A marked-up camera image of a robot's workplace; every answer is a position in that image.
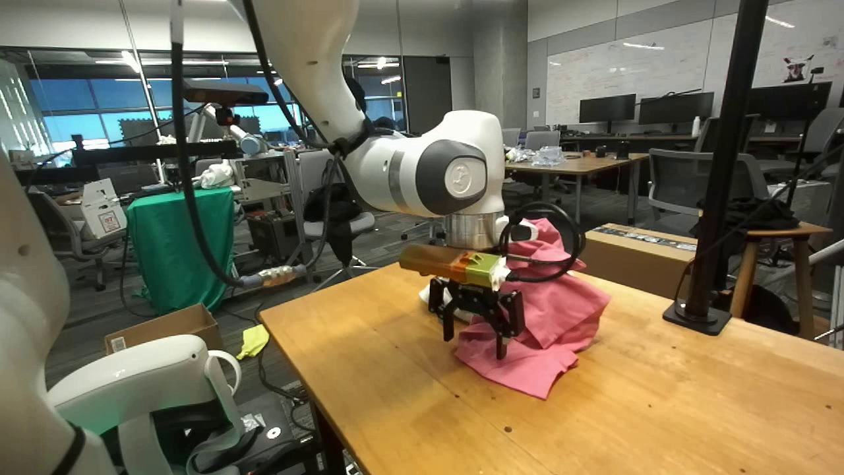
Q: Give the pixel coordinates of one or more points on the black computer monitor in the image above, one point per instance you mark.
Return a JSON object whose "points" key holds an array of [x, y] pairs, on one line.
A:
{"points": [[677, 108], [608, 108], [793, 97]]}

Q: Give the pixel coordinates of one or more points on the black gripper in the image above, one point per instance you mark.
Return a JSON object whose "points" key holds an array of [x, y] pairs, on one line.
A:
{"points": [[477, 302]]}

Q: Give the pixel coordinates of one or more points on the black stereo camera bar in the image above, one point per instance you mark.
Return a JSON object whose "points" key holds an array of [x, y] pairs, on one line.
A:
{"points": [[214, 93]]}

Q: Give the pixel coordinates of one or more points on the black pole with base plate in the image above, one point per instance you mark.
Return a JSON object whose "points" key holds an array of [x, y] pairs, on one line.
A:
{"points": [[721, 174]]}

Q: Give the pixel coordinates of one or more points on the black equipment box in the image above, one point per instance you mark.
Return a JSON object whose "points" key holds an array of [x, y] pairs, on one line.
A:
{"points": [[264, 443]]}

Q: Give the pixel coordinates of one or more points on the dark grey door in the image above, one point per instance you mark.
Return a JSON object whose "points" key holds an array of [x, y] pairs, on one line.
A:
{"points": [[427, 83]]}

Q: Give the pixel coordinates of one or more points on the yellow cloth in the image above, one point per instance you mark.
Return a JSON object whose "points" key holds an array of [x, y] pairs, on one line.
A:
{"points": [[253, 340]]}

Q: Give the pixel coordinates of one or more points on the brown cardboard box black tape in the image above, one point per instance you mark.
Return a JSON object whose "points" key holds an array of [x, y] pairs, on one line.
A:
{"points": [[636, 260]]}

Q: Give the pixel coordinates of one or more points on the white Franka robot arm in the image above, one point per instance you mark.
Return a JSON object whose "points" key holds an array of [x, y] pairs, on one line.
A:
{"points": [[439, 171]]}

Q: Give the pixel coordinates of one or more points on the pink shirt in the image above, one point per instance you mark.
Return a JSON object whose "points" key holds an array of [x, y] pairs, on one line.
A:
{"points": [[554, 334]]}

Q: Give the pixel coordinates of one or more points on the black backpack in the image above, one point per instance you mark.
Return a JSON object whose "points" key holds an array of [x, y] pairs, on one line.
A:
{"points": [[327, 211]]}

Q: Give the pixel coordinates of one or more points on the open cardboard box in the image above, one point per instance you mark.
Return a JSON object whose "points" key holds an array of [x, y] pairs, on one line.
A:
{"points": [[162, 327]]}

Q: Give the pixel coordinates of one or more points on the black bag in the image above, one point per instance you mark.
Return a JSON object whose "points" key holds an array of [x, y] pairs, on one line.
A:
{"points": [[748, 215]]}

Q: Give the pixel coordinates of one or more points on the long wooden table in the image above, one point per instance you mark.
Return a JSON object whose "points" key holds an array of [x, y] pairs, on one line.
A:
{"points": [[571, 163]]}

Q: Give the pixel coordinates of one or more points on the wooden stool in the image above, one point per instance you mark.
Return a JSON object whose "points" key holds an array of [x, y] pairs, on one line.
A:
{"points": [[781, 233]]}

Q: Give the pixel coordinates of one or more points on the green cloth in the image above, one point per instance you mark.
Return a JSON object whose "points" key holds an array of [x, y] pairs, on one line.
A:
{"points": [[181, 253]]}

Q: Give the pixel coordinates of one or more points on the grey office chair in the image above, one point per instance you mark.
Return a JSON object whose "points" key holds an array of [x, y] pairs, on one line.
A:
{"points": [[677, 180], [299, 188]]}

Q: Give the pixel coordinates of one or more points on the wrist camera on tan mount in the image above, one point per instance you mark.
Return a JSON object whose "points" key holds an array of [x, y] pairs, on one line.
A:
{"points": [[439, 262]]}

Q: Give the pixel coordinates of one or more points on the white whiteboard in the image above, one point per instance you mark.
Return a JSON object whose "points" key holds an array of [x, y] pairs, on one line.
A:
{"points": [[634, 60]]}

